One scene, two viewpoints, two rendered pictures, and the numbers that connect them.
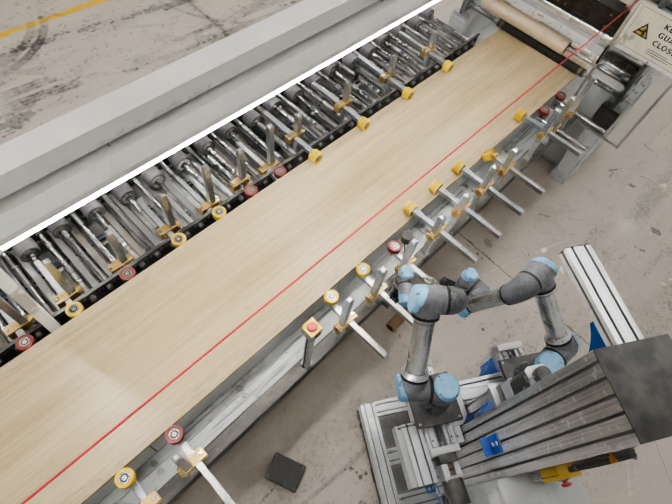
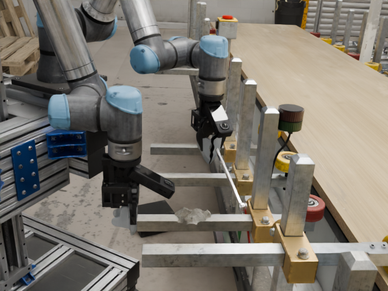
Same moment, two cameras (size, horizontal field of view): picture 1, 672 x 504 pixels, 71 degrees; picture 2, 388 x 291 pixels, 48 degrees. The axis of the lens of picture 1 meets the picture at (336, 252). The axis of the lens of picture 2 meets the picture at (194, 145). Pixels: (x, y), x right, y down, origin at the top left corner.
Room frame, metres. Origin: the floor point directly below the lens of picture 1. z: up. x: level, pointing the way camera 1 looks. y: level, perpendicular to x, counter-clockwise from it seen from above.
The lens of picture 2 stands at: (2.03, -1.14, 1.45)
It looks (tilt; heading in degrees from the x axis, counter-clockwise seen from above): 24 degrees down; 140
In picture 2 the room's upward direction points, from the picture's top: 3 degrees clockwise
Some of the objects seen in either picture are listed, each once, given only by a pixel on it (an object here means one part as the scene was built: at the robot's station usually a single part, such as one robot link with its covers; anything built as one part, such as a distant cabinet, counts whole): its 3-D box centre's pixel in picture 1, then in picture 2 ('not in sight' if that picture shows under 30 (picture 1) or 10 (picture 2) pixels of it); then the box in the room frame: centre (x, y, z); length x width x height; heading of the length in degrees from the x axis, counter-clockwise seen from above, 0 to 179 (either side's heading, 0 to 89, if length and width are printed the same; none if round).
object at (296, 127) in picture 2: not in sight; (288, 122); (1.44, -0.36, 1.10); 0.06 x 0.06 x 0.02
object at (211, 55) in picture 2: (404, 276); (212, 57); (1.15, -0.35, 1.19); 0.09 x 0.08 x 0.11; 9
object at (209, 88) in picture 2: not in sight; (211, 86); (1.16, -0.36, 1.11); 0.08 x 0.08 x 0.05
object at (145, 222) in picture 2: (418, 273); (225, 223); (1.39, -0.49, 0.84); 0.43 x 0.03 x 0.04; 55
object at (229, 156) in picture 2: (345, 321); (229, 148); (1.02, -0.12, 0.81); 0.14 x 0.06 x 0.05; 145
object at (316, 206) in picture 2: (393, 250); (305, 219); (1.51, -0.33, 0.85); 0.08 x 0.08 x 0.11
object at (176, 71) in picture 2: (204, 470); (193, 72); (0.17, 0.38, 0.83); 0.44 x 0.03 x 0.04; 55
